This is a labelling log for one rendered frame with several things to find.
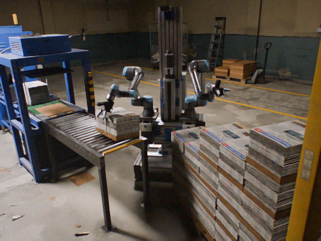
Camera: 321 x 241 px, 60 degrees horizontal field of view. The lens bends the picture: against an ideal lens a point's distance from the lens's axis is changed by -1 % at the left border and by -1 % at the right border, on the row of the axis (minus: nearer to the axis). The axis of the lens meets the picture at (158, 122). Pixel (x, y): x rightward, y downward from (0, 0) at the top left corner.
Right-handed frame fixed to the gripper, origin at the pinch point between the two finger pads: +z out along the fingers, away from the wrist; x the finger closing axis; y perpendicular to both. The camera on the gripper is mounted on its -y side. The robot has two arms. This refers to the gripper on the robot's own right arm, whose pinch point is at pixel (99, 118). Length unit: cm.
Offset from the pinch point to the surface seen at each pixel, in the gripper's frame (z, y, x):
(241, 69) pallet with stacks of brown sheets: -292, 533, 227
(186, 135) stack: -17, 65, -54
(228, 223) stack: 35, 51, -132
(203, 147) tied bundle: -10, 38, -96
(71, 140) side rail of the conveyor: 31.1, -3.6, 24.9
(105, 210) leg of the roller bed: 78, 29, -26
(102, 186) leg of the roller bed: 56, 14, -26
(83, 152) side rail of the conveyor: 36.7, 0.5, 3.8
